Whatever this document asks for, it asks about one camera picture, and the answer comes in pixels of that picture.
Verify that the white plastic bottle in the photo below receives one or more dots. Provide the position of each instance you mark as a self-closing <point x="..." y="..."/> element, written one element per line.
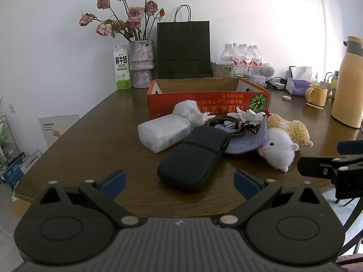
<point x="161" y="133"/>

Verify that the small clear spray bottle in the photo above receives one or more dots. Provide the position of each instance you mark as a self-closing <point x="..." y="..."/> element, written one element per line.
<point x="316" y="79"/>

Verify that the black zip pouch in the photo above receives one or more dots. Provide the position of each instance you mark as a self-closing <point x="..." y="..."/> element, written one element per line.
<point x="190" y="161"/>

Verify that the yellow mug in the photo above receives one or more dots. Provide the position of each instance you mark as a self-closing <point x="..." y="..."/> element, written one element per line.
<point x="319" y="95"/>

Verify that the blue printed boxes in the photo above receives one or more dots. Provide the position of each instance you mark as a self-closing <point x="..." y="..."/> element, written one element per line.
<point x="14" y="172"/>

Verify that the white green milk carton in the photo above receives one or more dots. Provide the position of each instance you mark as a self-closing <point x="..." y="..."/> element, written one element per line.
<point x="122" y="70"/>

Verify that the purple white tissue box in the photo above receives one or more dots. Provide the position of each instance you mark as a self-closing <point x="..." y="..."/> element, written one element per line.
<point x="297" y="86"/>

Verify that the black paper bag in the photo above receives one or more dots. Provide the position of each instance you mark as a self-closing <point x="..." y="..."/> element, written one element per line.
<point x="184" y="48"/>

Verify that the white printed card box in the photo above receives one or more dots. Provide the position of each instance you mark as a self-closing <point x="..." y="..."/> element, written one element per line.
<point x="255" y="80"/>

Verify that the pack of clear water bottles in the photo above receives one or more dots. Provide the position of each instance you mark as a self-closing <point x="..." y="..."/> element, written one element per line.
<point x="246" y="59"/>

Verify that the white printed board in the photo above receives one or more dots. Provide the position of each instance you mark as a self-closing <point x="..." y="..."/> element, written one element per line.
<point x="56" y="127"/>

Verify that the white paper strip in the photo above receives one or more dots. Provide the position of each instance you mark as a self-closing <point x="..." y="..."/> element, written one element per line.
<point x="314" y="106"/>

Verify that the pale purple textured vase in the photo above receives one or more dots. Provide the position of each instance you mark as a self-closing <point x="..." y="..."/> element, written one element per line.
<point x="141" y="59"/>

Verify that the white power strip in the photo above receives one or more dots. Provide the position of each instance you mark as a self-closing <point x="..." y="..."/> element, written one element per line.
<point x="277" y="85"/>

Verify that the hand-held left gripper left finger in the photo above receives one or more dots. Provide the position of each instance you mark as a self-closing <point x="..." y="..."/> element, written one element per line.
<point x="113" y="184"/>

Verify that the white plastic bag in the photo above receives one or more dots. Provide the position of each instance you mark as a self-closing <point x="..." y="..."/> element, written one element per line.
<point x="188" y="109"/>

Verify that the white round disc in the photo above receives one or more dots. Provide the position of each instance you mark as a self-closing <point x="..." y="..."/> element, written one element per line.
<point x="286" y="97"/>

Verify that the white yellow plush sheep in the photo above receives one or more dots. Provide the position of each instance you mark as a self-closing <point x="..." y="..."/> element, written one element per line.
<point x="279" y="147"/>

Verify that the white wall socket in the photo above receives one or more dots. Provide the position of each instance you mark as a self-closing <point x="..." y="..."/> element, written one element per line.
<point x="11" y="107"/>

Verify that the clear grain container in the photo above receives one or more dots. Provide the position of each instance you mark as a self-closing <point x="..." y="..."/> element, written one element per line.
<point x="222" y="69"/>

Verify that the white tissue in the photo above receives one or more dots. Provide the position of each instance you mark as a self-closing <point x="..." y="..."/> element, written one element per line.
<point x="249" y="115"/>

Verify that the white round device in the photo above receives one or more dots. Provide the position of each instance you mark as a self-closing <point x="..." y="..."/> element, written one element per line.
<point x="268" y="69"/>

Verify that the orange cardboard box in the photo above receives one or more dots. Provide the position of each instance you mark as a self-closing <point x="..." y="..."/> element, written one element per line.
<point x="221" y="99"/>

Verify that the brown cardboard sheet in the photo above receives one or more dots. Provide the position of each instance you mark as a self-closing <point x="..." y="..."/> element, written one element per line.
<point x="19" y="212"/>

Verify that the purple felt cloth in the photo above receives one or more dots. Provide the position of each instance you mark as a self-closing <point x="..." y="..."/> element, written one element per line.
<point x="244" y="144"/>

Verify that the brown wooden desk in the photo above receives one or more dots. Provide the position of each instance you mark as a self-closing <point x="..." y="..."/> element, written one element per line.
<point x="99" y="136"/>

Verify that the yellow thermos jug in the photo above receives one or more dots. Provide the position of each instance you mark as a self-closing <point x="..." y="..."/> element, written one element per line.
<point x="348" y="90"/>

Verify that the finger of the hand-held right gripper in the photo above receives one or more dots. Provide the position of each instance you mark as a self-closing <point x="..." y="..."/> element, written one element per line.
<point x="312" y="165"/>
<point x="350" y="146"/>

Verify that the dried pink rose bouquet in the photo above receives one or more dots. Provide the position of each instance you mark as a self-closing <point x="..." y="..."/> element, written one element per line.
<point x="134" y="12"/>

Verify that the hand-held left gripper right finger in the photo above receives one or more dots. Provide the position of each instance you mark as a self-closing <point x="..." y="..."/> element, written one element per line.
<point x="246" y="184"/>

